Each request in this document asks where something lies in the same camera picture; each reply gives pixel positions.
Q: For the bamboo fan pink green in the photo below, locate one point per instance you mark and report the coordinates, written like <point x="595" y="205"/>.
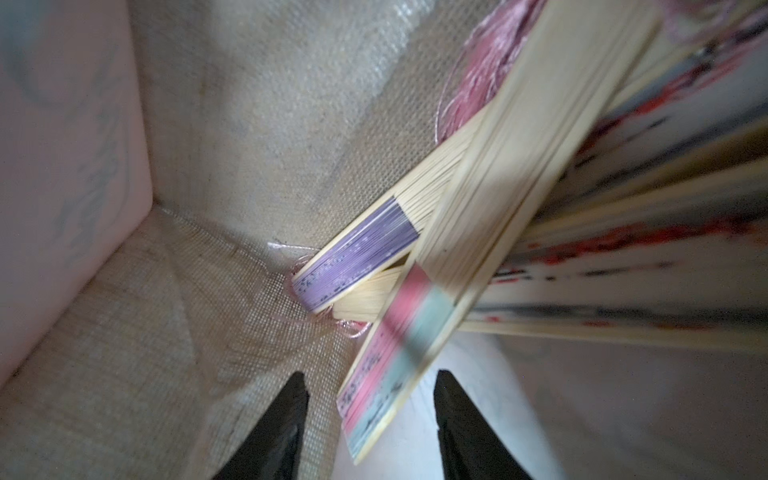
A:
<point x="575" y="58"/>

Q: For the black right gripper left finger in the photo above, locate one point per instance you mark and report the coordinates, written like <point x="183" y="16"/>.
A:
<point x="272" y="449"/>

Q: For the folding fans bundle in bag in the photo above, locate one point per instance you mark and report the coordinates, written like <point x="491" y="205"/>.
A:
<point x="637" y="243"/>

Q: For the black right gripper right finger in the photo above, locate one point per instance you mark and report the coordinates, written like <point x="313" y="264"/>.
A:
<point x="469" y="447"/>

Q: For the bamboo fan purple in bag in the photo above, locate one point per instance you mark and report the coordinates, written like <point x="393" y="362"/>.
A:
<point x="386" y="230"/>

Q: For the red jute tote bag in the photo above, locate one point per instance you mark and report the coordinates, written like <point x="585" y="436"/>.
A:
<point x="162" y="165"/>

